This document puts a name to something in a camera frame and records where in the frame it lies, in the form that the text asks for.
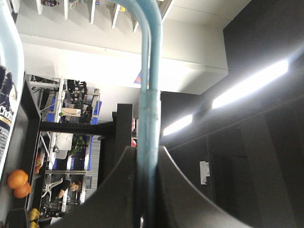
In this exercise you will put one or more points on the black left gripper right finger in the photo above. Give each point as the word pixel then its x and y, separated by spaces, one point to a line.
pixel 179 204

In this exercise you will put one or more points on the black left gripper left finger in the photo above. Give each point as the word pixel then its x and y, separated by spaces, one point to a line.
pixel 111 205

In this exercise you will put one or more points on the dark blue cookie box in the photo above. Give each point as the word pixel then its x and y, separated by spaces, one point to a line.
pixel 8 106

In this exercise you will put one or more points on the light blue plastic basket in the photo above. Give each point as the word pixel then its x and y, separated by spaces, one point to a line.
pixel 148 15

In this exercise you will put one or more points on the person in black shirt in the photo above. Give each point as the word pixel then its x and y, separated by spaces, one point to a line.
pixel 59 190

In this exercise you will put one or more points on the orange fruit lower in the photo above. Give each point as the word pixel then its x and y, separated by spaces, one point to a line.
pixel 22 191

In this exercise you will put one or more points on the orange fruit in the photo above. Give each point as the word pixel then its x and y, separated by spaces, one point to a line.
pixel 22 191
pixel 17 179

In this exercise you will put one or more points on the orange fruit upper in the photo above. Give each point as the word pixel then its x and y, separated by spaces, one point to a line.
pixel 17 179

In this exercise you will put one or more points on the ceiling strip light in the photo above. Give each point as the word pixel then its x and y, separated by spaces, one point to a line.
pixel 251 84

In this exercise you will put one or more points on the black produce shelf frame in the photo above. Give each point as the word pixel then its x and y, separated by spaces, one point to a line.
pixel 27 103

